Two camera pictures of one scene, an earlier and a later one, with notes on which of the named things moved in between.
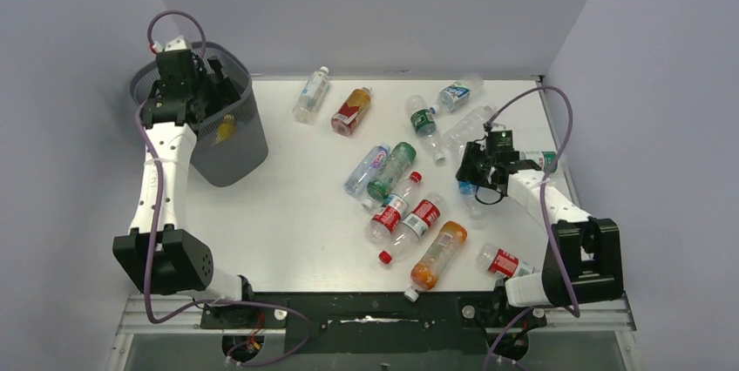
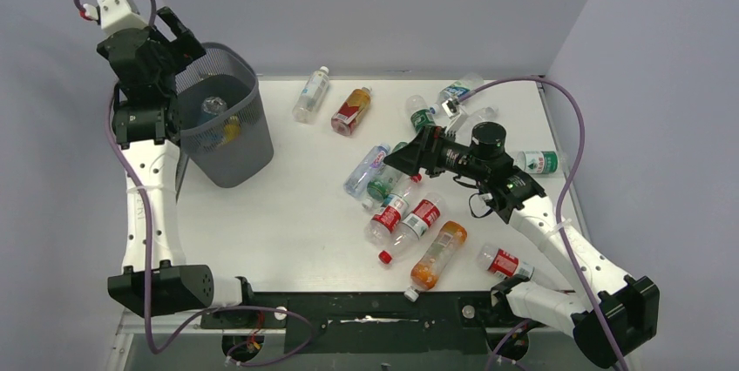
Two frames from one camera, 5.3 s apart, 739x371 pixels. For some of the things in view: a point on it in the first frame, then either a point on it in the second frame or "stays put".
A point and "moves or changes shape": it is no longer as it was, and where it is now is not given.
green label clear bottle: x=423 y=119 stays put
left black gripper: x=223 y=92 -> x=183 y=49
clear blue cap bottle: x=468 y=192 moves or changes shape
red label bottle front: x=499 y=261 stays put
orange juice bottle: x=423 y=275 stays put
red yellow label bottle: x=350 y=110 stays put
